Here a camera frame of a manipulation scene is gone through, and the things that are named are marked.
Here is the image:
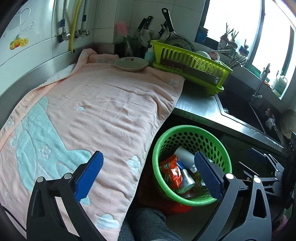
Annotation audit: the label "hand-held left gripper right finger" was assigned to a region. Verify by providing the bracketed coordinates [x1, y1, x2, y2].
[192, 151, 272, 241]

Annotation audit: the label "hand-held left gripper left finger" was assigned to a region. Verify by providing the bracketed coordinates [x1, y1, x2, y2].
[26, 151, 109, 241]

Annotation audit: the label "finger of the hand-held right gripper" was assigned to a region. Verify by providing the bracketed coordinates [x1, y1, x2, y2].
[235, 161, 281, 195]
[248, 147, 285, 173]

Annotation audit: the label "blue and silver drink can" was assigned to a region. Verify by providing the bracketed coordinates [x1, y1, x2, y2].
[177, 161, 195, 189]

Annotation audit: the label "white plastic bottle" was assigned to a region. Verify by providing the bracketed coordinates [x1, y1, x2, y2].
[174, 146, 195, 168]

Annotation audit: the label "red chip bag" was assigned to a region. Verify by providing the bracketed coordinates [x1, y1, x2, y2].
[159, 154, 183, 189]

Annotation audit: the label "green perforated plastic basket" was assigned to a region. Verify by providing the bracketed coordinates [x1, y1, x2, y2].
[152, 125, 232, 207]

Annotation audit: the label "person's right forearm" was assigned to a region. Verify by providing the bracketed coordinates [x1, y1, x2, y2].
[272, 209, 292, 235]

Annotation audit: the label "red bucket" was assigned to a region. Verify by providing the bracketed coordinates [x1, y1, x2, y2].
[162, 199, 192, 215]

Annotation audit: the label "steel kitchen sink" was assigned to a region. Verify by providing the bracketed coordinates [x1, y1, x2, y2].
[217, 89, 284, 144]

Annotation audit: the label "metal faucet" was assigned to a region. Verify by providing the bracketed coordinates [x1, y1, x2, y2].
[249, 63, 271, 106]

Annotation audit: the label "white detergent bottle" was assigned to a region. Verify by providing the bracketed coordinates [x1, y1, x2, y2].
[270, 71, 288, 98]

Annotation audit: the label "pink blanket with teal print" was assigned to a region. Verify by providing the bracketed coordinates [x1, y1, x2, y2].
[0, 48, 185, 237]

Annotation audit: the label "person's grey plaid leg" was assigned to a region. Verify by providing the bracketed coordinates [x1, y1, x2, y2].
[118, 207, 185, 241]

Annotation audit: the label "metal baking tray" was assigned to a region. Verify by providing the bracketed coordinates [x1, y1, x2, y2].
[185, 68, 220, 85]

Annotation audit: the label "cutlery bundle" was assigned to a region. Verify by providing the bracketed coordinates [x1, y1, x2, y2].
[228, 56, 248, 69]

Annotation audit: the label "potted plants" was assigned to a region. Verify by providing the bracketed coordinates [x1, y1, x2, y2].
[218, 22, 249, 61]

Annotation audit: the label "beige ceramic plate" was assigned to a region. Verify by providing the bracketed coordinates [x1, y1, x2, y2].
[114, 57, 149, 72]

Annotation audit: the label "dark utensil holder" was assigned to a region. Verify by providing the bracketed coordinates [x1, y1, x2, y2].
[114, 37, 139, 58]

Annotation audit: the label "blue cup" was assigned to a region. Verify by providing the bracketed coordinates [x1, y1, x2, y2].
[195, 27, 208, 44]

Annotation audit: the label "teal dish soap bottle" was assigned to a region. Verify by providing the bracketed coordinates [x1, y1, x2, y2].
[144, 44, 155, 66]

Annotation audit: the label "green plastic dish rack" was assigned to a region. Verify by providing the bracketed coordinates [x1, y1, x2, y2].
[150, 39, 233, 95]

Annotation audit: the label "metal water valves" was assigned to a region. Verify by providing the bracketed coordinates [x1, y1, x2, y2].
[55, 29, 90, 42]

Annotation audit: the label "window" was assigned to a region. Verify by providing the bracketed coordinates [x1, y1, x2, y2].
[203, 0, 296, 100]

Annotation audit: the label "yellow gas pipe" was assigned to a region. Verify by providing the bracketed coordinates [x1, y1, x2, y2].
[69, 0, 82, 52]

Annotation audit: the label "pink brush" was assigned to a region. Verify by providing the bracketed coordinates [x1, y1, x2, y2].
[116, 21, 127, 37]

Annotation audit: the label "black handled frying pan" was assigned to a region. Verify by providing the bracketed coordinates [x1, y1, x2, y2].
[161, 8, 193, 51]

